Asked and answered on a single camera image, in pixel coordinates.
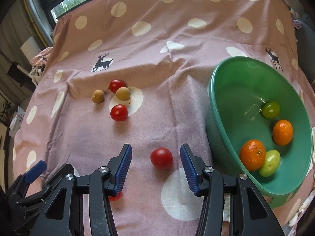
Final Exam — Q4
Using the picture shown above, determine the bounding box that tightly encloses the red cherry tomato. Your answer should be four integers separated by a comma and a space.
110, 104, 129, 122
150, 147, 173, 170
109, 191, 122, 201
108, 79, 127, 93

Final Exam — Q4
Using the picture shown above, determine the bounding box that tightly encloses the green apple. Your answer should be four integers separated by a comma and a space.
262, 101, 280, 119

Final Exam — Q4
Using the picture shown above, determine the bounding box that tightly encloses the orange mandarin near front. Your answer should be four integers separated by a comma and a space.
239, 140, 266, 171

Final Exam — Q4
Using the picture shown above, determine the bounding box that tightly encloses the orange mandarin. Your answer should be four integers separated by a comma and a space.
272, 119, 294, 146
239, 140, 266, 171

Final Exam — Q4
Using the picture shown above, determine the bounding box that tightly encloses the light green oval fruit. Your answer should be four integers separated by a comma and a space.
258, 149, 281, 177

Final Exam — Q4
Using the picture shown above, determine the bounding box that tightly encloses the green plastic bowl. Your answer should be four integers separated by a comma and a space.
206, 56, 313, 208

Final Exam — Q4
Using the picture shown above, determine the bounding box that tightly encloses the brown longan left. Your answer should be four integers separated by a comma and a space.
92, 89, 105, 104

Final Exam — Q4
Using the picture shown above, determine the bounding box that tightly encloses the brown longan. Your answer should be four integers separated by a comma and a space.
116, 87, 131, 101
92, 89, 105, 104

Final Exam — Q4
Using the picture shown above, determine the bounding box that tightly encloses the brown longan right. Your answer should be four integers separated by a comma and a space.
116, 87, 131, 101

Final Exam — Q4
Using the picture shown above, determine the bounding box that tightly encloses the orange mandarin at back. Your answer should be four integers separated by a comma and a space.
272, 119, 294, 146

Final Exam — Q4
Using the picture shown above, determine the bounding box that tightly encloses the crumpled white tissue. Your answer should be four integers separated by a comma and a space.
287, 191, 314, 227

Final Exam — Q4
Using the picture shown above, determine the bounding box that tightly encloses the floral cloth bundle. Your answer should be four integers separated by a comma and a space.
29, 47, 53, 79

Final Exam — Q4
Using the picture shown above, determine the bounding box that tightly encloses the pink polka dot tablecloth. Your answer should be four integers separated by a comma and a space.
13, 0, 314, 235

